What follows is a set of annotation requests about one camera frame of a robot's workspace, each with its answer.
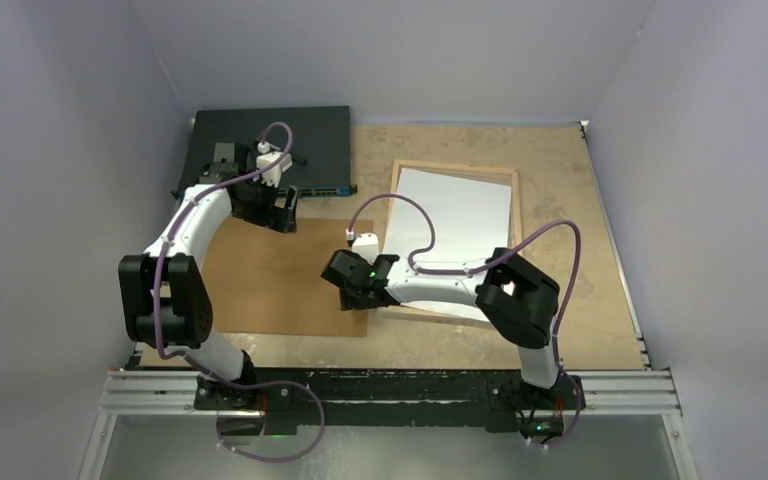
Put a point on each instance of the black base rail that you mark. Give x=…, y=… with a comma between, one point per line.
x=497, y=401

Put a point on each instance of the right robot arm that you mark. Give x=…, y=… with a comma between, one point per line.
x=520, y=301

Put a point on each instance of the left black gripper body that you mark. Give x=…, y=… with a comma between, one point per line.
x=259, y=203

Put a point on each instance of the printed photo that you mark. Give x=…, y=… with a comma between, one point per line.
x=450, y=225

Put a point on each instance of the dark network switch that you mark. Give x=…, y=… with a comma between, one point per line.
x=321, y=148

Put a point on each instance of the brown backing board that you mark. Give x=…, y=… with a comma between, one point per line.
x=263, y=281

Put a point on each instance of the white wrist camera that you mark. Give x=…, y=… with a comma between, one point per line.
x=366, y=245
x=272, y=162

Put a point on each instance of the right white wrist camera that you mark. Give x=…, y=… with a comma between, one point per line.
x=366, y=245

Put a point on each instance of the aluminium extrusion rail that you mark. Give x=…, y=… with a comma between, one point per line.
x=606, y=392

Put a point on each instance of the wooden picture frame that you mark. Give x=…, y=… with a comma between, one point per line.
x=518, y=205

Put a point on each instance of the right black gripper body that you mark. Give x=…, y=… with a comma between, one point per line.
x=352, y=298

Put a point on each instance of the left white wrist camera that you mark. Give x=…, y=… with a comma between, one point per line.
x=272, y=162

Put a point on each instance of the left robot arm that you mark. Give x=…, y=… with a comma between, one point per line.
x=165, y=301

